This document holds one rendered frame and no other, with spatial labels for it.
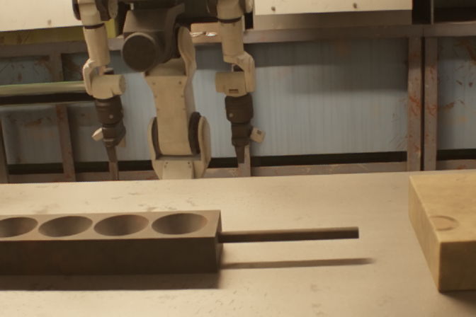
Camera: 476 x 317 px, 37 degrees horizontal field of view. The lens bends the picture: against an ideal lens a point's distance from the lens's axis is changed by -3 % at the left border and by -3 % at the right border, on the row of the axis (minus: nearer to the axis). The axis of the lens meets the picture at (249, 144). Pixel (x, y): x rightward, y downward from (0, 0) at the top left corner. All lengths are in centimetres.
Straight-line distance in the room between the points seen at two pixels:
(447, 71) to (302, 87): 62
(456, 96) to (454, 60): 16
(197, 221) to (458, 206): 34
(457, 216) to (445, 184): 12
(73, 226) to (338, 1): 204
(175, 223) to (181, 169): 148
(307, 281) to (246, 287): 7
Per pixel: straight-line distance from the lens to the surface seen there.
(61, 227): 101
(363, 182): 121
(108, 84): 240
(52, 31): 319
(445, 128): 324
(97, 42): 236
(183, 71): 234
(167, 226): 97
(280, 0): 289
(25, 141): 341
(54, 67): 322
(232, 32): 222
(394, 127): 320
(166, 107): 238
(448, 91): 320
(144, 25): 215
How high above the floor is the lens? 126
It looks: 16 degrees down
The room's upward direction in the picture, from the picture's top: 3 degrees counter-clockwise
